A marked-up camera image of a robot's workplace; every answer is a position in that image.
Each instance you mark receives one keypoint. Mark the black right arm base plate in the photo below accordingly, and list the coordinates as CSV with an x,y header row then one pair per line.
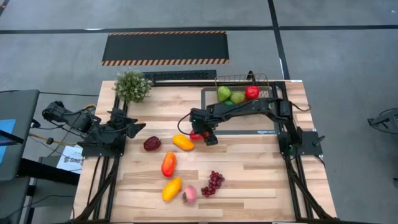
x,y
311,146

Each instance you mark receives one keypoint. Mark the yellow plastic mango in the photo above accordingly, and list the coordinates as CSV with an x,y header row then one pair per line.
x,y
183,142
171,189

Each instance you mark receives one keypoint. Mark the dark green plastic lime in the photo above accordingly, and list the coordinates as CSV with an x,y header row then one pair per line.
x,y
229,103

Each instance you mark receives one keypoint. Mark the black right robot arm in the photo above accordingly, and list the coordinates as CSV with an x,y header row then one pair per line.
x,y
248,107

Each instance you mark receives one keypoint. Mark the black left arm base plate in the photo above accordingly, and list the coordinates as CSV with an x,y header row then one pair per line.
x,y
93,151

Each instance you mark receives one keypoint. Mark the small green potted plant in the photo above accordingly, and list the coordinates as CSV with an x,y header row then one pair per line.
x,y
132,86

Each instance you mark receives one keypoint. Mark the olive green plastic pear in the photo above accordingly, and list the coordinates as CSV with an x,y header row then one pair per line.
x,y
237,97

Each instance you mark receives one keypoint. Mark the dark red plastic grape bunch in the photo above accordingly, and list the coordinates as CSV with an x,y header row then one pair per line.
x,y
214,183

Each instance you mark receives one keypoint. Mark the dark red plastic fruit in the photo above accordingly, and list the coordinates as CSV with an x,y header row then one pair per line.
x,y
152,143

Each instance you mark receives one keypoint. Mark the orange red plastic mango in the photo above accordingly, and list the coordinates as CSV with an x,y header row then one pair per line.
x,y
168,164

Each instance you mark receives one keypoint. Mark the blue screen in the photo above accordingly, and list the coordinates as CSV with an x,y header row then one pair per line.
x,y
6,127

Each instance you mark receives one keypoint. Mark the black hazard-striped floor mat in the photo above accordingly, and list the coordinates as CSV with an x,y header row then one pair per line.
x,y
164,48

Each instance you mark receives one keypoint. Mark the black desk base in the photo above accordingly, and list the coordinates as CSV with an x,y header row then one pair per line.
x,y
46,172

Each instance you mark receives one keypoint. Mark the grey-bordered table mat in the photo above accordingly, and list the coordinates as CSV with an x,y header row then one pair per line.
x,y
242,132

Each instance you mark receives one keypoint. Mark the pink plastic peach with leaf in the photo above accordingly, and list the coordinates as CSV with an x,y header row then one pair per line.
x,y
189,194

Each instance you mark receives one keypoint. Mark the black perforated strip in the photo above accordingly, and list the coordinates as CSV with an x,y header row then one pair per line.
x,y
180,75

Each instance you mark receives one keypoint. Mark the black tripod base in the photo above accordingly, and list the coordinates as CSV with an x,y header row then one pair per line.
x,y
385,119

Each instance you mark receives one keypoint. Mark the black aluminium table frame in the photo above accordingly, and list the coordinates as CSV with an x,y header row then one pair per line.
x,y
174,83

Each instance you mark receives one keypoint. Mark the white printed paper sheet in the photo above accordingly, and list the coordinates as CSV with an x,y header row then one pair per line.
x,y
66,168

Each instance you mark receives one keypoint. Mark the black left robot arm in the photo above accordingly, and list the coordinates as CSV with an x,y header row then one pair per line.
x,y
74,118

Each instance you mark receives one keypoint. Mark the grey desk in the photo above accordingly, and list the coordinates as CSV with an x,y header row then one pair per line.
x,y
21,105

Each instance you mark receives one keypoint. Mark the bright green plastic pear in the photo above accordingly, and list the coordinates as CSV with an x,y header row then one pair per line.
x,y
224,93

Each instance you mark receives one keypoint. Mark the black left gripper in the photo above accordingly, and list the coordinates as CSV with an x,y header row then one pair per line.
x,y
113,130

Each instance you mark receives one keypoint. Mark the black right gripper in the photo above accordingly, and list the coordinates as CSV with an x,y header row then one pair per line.
x,y
206,116

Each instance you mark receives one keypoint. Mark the small black clamp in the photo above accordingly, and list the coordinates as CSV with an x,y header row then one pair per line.
x,y
250,75

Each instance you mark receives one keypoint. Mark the red plastic apple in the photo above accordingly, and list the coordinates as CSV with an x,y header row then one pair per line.
x,y
252,92

